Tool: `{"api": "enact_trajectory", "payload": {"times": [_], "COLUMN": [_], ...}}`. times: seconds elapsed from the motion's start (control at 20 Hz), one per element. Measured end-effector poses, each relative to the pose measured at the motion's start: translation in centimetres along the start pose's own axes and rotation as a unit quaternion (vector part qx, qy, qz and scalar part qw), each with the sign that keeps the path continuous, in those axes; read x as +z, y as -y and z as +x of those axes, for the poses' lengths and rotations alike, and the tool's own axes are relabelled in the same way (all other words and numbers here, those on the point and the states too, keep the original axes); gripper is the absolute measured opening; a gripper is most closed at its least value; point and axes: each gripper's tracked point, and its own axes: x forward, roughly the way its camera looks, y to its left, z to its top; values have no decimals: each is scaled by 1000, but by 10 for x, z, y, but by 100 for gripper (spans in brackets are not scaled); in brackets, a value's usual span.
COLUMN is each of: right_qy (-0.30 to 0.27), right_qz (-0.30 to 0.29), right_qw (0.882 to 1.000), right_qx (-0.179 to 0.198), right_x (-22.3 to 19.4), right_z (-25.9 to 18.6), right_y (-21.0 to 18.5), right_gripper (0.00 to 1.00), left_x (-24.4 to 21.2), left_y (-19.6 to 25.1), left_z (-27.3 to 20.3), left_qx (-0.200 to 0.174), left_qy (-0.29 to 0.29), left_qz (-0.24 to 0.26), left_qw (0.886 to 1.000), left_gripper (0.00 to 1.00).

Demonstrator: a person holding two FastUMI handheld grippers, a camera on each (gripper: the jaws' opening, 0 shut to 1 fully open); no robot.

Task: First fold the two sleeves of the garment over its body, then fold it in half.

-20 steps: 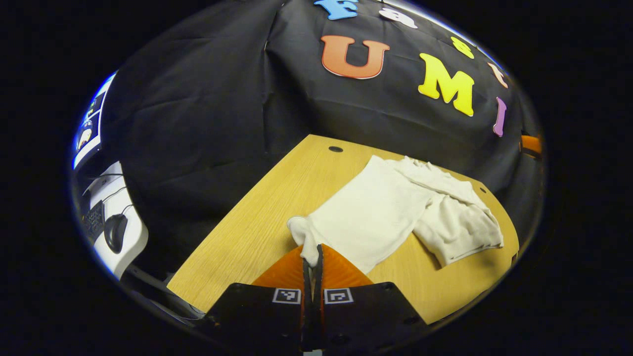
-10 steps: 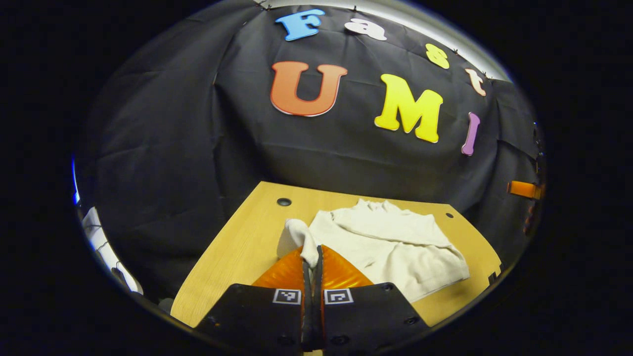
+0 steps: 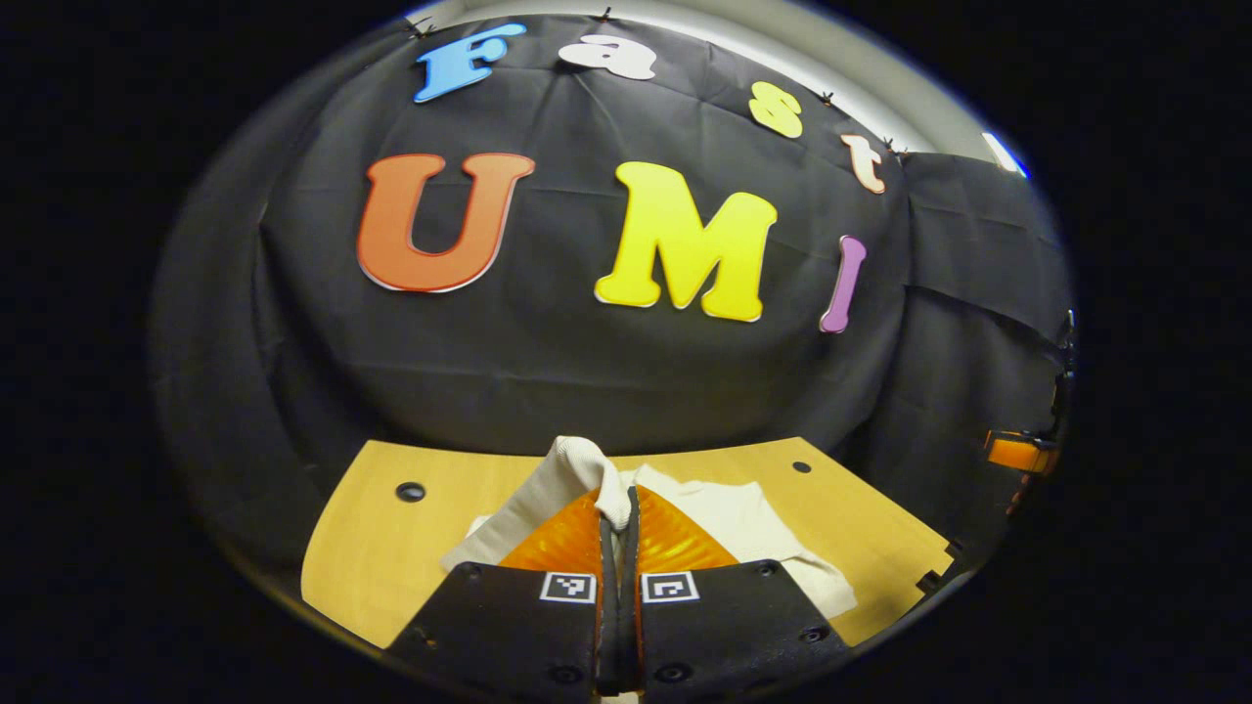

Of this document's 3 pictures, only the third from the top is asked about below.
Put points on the black backdrop cloth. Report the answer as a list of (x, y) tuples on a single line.
[(587, 372)]

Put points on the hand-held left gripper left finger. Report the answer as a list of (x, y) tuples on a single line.
[(509, 626)]

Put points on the cream sweatshirt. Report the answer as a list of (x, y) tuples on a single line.
[(577, 464)]

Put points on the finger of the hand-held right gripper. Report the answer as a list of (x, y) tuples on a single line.
[(1017, 453)]

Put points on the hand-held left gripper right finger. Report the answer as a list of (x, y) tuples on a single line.
[(724, 626)]

